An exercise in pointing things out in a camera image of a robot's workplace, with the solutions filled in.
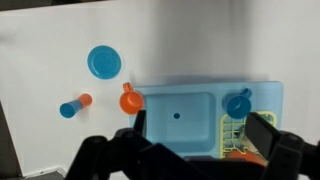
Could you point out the blue toy sink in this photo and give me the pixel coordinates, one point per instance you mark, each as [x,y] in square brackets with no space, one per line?
[186,106]

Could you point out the blue mug cup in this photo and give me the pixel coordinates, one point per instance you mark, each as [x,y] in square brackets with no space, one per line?
[237,106]

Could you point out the blue and orange tumbler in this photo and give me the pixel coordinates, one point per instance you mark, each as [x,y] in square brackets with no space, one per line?
[71,108]

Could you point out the yellow dish rack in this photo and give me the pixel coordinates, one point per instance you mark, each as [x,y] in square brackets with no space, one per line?
[230,129]

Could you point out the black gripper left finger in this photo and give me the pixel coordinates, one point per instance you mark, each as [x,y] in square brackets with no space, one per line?
[140,121]

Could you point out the blue round plate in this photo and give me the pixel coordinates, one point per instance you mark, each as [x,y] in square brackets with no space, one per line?
[104,62]

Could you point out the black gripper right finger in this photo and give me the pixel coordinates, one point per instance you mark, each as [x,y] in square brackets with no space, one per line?
[261,133]

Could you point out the orange mug cup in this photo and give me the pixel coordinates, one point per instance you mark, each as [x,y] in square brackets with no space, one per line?
[131,102]

